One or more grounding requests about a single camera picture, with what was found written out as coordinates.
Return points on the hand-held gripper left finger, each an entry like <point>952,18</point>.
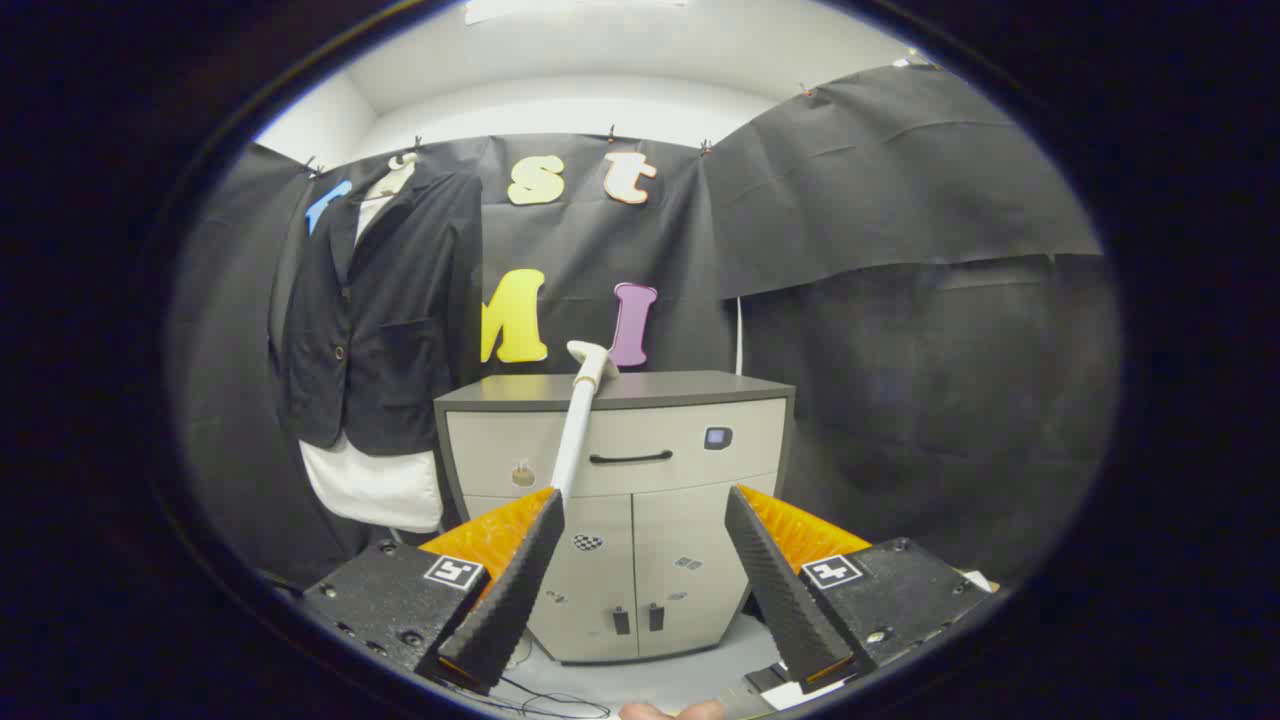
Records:
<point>510,600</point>

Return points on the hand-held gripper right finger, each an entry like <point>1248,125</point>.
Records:
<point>780,590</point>

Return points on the white shirt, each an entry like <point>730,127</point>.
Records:
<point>375,490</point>

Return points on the white garment steamer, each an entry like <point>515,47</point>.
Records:
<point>578,430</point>

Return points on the black blazer jacket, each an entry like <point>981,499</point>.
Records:
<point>380,330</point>

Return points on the white clothes hanger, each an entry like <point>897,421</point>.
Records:
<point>402,165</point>

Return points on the grey and beige cabinet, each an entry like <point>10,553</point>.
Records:
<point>660,440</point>

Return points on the stack of papers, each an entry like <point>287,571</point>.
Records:
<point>980,580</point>

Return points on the black backdrop cloth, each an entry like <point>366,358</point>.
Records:
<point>900,200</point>

